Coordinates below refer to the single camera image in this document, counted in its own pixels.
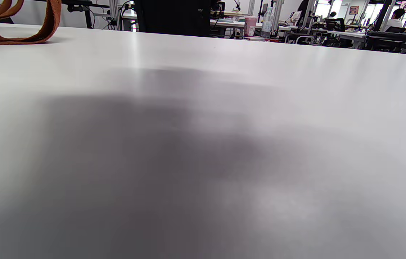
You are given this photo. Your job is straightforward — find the flower print cream canvas bag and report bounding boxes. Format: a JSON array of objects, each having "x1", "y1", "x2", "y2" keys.
[{"x1": 0, "y1": 0, "x2": 62, "y2": 45}]

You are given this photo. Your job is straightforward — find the clear water bottle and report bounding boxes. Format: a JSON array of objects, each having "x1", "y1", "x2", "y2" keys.
[{"x1": 261, "y1": 8, "x2": 274, "y2": 39}]

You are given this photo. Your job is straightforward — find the small black background chair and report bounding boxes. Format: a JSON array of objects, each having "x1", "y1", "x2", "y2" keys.
[{"x1": 325, "y1": 18, "x2": 346, "y2": 33}]

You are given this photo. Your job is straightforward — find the white background desk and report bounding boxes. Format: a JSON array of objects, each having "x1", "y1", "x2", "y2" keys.
[{"x1": 327, "y1": 31, "x2": 366, "y2": 49}]

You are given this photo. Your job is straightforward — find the black background desk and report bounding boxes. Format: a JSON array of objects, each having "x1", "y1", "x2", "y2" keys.
[{"x1": 365, "y1": 31, "x2": 406, "y2": 56}]

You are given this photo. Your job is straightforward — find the silver metal frame post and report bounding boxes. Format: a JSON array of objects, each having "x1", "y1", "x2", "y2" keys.
[{"x1": 109, "y1": 0, "x2": 122, "y2": 31}]

